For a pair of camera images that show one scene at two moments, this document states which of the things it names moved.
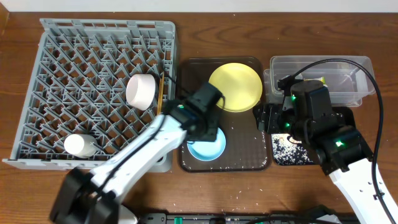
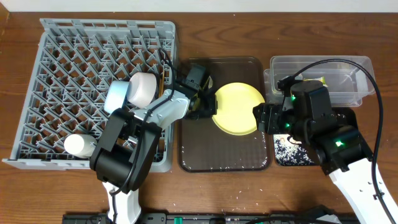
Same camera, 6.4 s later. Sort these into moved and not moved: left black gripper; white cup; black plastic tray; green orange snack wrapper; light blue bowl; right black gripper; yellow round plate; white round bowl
Moved: light blue bowl; left black gripper; yellow round plate
Not moved: white cup; right black gripper; green orange snack wrapper; white round bowl; black plastic tray
